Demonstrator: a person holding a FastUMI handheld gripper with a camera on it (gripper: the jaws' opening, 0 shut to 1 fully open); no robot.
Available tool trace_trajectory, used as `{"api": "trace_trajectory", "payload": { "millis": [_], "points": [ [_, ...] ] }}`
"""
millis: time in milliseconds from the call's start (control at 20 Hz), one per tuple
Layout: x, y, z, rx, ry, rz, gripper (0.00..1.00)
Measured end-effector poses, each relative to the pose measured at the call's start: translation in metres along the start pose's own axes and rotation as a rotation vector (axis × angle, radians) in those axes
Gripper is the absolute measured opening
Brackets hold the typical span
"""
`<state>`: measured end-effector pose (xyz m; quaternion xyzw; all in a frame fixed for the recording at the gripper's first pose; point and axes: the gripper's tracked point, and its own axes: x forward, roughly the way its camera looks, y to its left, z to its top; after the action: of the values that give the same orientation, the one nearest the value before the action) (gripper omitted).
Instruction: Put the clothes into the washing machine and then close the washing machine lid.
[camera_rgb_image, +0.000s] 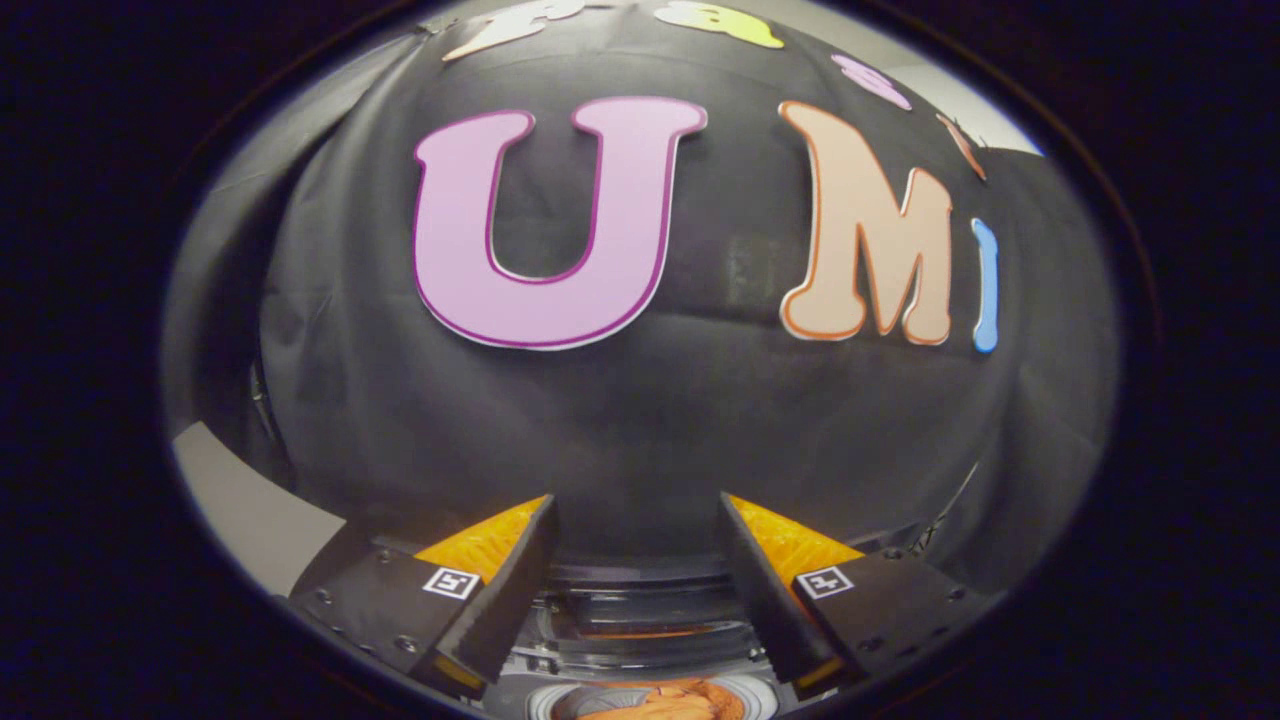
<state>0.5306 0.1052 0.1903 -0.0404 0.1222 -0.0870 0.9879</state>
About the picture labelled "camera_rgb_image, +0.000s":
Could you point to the grey washing machine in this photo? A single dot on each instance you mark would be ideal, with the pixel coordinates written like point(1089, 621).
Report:
point(640, 610)

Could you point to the orange clothes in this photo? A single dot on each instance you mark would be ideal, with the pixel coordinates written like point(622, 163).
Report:
point(670, 702)

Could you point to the black backdrop cloth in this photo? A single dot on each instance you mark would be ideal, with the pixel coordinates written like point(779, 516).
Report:
point(700, 420)

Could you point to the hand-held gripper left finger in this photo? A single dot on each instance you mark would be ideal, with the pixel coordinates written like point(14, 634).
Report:
point(510, 590)

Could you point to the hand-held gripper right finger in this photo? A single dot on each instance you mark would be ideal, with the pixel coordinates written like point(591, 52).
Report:
point(765, 590)

